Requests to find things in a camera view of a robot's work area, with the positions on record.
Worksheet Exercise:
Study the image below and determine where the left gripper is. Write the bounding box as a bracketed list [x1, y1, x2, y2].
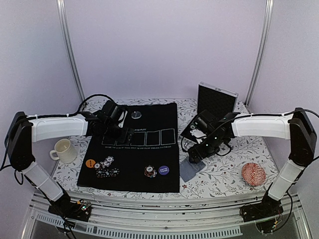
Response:
[103, 122, 135, 145]

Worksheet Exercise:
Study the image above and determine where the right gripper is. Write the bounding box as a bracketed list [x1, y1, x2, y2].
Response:
[188, 132, 226, 163]

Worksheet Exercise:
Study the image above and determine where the clear acrylic dealer button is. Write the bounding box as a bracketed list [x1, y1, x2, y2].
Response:
[131, 111, 142, 120]

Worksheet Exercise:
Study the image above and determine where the purple small blind button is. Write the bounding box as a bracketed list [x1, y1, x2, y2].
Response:
[158, 165, 170, 176]

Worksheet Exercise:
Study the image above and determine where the black white chip stack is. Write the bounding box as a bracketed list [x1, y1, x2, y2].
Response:
[94, 156, 120, 178]

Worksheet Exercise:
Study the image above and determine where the orange big blind button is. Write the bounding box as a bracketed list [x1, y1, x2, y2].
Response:
[85, 159, 96, 168]

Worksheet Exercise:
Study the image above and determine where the orange black poker chip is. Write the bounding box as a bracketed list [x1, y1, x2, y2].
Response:
[144, 165, 157, 178]

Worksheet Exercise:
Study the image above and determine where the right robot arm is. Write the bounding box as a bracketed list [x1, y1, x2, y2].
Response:
[187, 108, 317, 222]

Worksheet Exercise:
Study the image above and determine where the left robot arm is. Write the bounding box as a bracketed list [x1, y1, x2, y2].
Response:
[4, 100, 134, 217]

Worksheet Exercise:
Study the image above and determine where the black poker playing mat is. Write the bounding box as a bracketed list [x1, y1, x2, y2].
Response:
[77, 103, 179, 193]

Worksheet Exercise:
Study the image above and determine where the cream ceramic mug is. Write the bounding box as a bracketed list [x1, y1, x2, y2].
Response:
[49, 139, 77, 164]

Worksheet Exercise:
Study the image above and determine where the aluminium poker chip case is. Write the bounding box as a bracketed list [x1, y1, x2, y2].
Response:
[180, 82, 238, 142]

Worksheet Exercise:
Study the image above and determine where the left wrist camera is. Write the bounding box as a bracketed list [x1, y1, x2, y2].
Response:
[118, 111, 128, 128]

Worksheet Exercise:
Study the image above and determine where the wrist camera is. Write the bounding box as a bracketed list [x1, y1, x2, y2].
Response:
[118, 111, 128, 128]
[189, 125, 207, 144]

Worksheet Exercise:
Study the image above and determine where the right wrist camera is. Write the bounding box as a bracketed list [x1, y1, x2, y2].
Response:
[189, 125, 207, 144]

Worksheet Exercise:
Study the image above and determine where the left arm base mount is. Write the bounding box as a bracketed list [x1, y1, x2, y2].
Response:
[48, 199, 92, 222]

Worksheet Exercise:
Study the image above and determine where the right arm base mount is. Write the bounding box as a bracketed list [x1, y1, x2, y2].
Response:
[239, 197, 284, 234]

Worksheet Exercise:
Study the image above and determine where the left aluminium frame post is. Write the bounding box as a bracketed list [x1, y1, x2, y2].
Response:
[56, 0, 85, 101]

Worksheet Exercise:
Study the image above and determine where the aluminium frame post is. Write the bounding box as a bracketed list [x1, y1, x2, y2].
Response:
[245, 0, 274, 107]
[56, 0, 85, 101]

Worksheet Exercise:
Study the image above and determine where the right aluminium frame post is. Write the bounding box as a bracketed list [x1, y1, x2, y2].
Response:
[245, 0, 274, 107]

